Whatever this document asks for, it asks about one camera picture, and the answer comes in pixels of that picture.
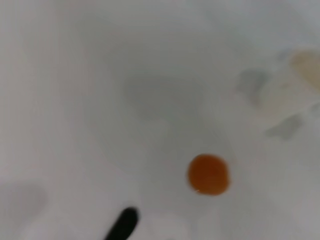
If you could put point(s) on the orange-brown liquid stain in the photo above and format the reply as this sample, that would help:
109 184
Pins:
208 175

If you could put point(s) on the dark cloth rag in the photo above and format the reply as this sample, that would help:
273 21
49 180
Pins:
123 223

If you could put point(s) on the white paper cup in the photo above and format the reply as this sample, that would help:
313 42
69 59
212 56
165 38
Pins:
295 82

